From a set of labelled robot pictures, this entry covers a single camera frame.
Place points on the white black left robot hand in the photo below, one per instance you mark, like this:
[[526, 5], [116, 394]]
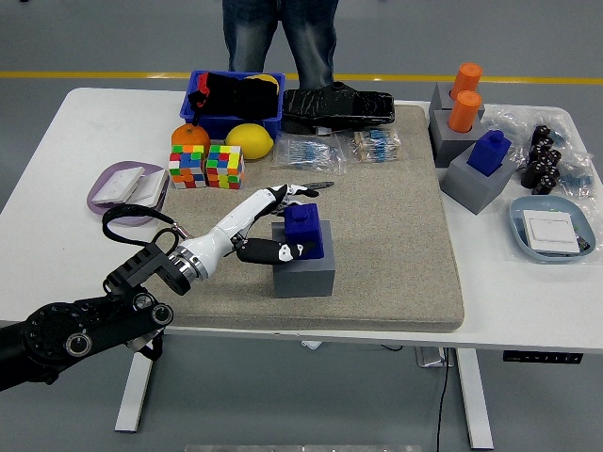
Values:
[[231, 223]]

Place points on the blue square seal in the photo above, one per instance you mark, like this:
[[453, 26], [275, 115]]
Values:
[[306, 226], [487, 153]]

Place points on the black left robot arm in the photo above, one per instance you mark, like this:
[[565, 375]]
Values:
[[94, 325]]

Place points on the grey square seal holder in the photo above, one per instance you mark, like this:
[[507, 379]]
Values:
[[440, 99], [447, 146], [471, 188], [306, 280]]

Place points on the orange cylinder seal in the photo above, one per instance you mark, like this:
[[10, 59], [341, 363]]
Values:
[[467, 77], [464, 113]]

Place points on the colourful puzzle cube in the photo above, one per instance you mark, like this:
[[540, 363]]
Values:
[[225, 166], [187, 166]]

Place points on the yellow lemon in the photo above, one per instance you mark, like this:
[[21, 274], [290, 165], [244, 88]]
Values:
[[249, 140]]

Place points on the orange fruit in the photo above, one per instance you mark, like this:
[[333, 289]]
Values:
[[188, 136]]

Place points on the blue plastic bin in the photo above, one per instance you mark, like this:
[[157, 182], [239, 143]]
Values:
[[221, 124]]

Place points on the black silver pen tool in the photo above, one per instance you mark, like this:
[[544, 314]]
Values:
[[325, 184]]

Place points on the clear bag of blue resistors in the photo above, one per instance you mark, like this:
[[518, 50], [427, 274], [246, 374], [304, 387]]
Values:
[[377, 145], [306, 153]]

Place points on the black cloth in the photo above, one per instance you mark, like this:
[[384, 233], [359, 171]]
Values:
[[235, 94]]

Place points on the purple tray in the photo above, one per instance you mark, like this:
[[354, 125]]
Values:
[[101, 186]]

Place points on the beige fabric mat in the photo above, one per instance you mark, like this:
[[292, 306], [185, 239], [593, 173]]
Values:
[[377, 235]]

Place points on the yellow object in bin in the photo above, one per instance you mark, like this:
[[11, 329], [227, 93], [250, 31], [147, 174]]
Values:
[[264, 77]]

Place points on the black wrapped keyboard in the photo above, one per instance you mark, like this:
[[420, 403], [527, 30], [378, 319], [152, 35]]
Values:
[[339, 106]]

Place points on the person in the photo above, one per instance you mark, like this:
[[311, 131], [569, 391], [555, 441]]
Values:
[[245, 37]]

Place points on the white table leg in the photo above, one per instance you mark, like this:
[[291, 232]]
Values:
[[473, 400], [134, 391]]

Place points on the grey box under table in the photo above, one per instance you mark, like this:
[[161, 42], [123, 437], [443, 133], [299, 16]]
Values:
[[431, 358]]

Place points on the light blue tray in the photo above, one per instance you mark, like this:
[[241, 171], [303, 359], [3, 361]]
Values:
[[518, 226]]

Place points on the clear bag of blue components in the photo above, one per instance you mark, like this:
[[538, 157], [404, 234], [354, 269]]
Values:
[[577, 181], [509, 122]]

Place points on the black cylinder capacitor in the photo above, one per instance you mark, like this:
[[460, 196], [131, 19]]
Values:
[[553, 159], [538, 153], [531, 173], [545, 184], [542, 135]]

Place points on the black table control panel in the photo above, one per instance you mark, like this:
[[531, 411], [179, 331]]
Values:
[[542, 358]]

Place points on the small circuit board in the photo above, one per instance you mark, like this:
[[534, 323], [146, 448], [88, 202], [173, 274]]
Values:
[[584, 244]]

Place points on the white switch panel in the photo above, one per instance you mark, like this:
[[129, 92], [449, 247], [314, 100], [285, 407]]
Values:
[[551, 231], [151, 188], [120, 183]]

